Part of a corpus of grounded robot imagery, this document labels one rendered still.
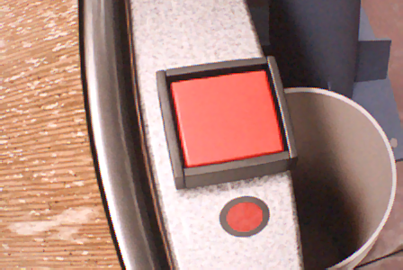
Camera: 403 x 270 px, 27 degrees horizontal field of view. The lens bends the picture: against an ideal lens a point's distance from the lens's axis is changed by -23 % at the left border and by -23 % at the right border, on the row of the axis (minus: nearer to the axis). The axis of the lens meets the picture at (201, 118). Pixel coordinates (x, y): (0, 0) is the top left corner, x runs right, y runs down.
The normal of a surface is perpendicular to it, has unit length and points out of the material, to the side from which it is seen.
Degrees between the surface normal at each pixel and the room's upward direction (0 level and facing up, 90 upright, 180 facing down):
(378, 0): 0
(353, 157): 87
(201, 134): 0
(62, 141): 0
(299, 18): 90
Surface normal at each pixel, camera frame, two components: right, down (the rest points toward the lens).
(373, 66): 0.16, 0.84
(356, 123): -0.62, 0.64
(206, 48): 0.00, -0.53
